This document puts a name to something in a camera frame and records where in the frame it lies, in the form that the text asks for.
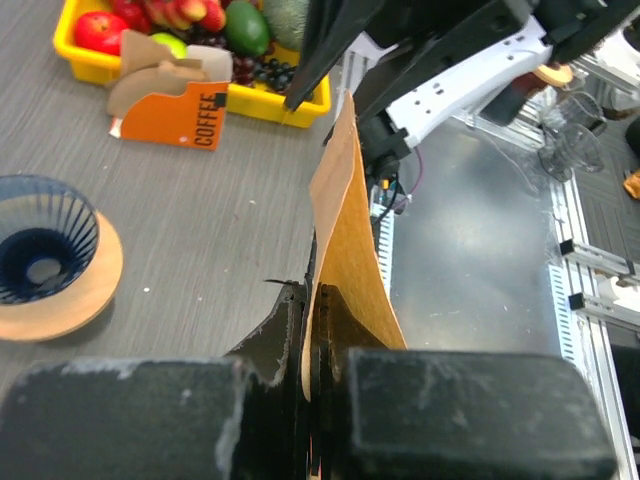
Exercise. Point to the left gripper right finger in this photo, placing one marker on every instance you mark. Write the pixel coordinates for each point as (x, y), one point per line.
(419, 414)

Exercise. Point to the red lychee bunch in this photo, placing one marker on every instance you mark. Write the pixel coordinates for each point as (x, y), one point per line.
(147, 16)

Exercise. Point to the slotted cable duct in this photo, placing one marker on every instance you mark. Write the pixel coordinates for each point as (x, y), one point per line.
(383, 232)

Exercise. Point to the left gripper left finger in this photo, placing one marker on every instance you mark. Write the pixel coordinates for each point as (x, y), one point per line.
(239, 416)

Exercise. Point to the red apple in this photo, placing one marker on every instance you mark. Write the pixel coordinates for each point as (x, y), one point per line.
(100, 31)

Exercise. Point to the brown paper coffee filter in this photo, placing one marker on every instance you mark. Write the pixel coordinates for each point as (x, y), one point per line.
(345, 252)

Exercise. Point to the dark grape bunch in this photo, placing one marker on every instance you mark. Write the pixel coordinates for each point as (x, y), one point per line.
(277, 76)

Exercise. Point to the green netted melon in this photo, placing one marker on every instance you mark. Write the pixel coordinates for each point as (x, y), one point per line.
(286, 20)

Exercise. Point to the red grape bunch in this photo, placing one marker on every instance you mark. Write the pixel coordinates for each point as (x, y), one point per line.
(247, 69)

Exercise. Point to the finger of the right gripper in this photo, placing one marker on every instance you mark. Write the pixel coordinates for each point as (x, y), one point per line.
(449, 32)
(331, 27)

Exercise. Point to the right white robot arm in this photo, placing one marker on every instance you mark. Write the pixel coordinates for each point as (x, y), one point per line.
(557, 32)

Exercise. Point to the yellow plastic tray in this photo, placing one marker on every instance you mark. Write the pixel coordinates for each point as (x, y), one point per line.
(257, 102)

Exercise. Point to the blue plastic coffee dripper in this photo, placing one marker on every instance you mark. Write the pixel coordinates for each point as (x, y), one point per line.
(49, 235)

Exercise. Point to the orange coffee filter box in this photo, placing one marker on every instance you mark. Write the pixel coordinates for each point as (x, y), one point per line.
(194, 119)

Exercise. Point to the green lime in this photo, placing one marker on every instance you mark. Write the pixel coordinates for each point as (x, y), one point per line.
(246, 30)

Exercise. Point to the green apple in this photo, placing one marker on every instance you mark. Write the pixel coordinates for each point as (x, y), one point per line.
(177, 47)

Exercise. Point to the background glass carafes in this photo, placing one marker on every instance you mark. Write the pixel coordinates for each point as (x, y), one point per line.
(571, 143)

